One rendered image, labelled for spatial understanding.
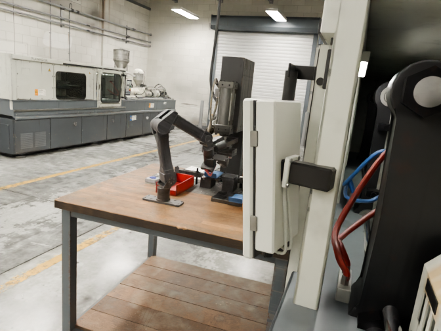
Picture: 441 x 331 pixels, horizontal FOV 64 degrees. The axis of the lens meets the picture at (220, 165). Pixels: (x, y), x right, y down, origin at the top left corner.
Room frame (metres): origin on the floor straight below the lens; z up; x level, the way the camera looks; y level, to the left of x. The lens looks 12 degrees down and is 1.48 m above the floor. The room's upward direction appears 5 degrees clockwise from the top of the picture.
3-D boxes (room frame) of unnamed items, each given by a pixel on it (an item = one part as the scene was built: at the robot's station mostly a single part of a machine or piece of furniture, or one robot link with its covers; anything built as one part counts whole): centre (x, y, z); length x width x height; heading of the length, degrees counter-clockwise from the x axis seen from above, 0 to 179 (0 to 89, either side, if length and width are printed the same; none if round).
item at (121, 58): (9.82, 2.49, 1.60); 2.54 x 0.84 x 1.26; 160
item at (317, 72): (1.32, -0.33, 1.21); 0.86 x 0.10 x 0.79; 160
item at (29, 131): (8.43, 2.90, 0.49); 5.51 x 1.02 x 0.97; 160
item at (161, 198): (1.67, 0.27, 0.94); 0.20 x 0.07 x 0.08; 73
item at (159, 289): (1.87, 0.08, 0.45); 1.12 x 0.99 x 0.90; 73
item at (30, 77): (7.23, 3.33, 1.24); 2.95 x 0.98 x 0.90; 160
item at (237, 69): (2.13, -0.04, 1.44); 0.17 x 0.13 x 0.42; 163
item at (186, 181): (1.91, 0.24, 0.93); 0.25 x 0.12 x 0.06; 163
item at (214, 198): (1.80, -0.07, 0.91); 0.17 x 0.16 x 0.02; 73
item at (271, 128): (0.85, -0.17, 1.27); 0.23 x 0.18 x 0.38; 70
